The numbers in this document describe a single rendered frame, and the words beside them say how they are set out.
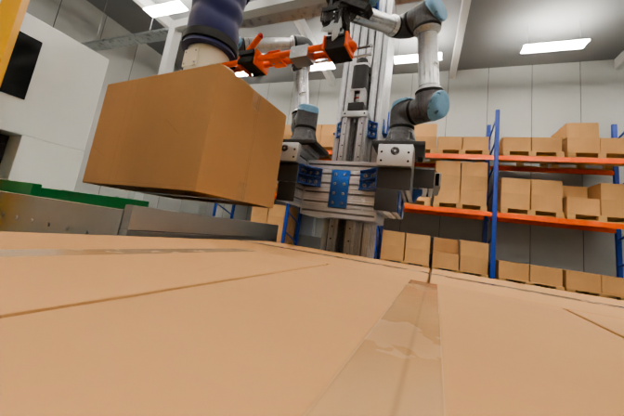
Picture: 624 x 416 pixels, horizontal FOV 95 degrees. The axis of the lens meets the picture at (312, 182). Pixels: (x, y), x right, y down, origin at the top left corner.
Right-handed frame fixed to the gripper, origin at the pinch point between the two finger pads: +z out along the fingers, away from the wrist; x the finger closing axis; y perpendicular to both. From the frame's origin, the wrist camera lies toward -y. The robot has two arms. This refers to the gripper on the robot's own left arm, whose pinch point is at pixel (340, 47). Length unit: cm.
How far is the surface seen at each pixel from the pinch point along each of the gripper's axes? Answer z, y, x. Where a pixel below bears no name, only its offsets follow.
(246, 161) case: 39.3, 29.6, 0.4
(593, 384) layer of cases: 67, -44, 52
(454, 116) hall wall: -353, -23, -843
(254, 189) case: 48, 29, -7
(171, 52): -154, 323, -147
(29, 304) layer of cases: 67, -13, 67
